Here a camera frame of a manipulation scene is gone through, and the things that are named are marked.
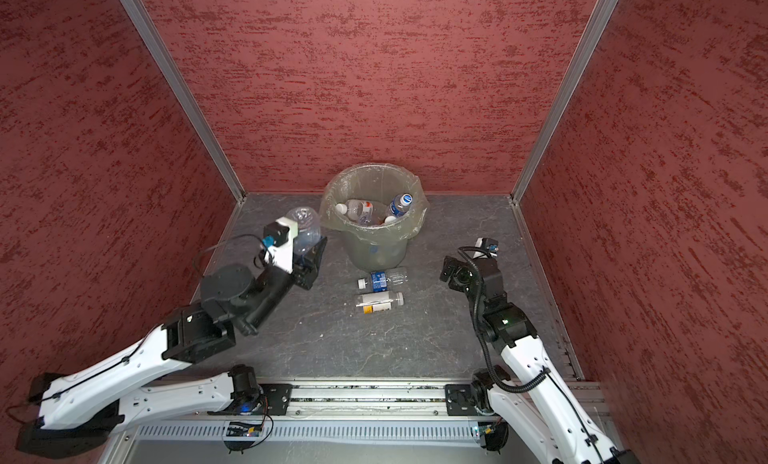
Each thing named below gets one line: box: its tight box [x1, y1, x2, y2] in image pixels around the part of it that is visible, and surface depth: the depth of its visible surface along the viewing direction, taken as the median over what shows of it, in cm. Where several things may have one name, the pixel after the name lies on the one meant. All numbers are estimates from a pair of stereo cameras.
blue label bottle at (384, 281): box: [357, 268, 409, 292], surface depth 93 cm
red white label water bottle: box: [335, 199, 375, 224], surface depth 93 cm
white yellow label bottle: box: [355, 291, 404, 314], surface depth 90 cm
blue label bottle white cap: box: [389, 192, 413, 218], surface depth 88 cm
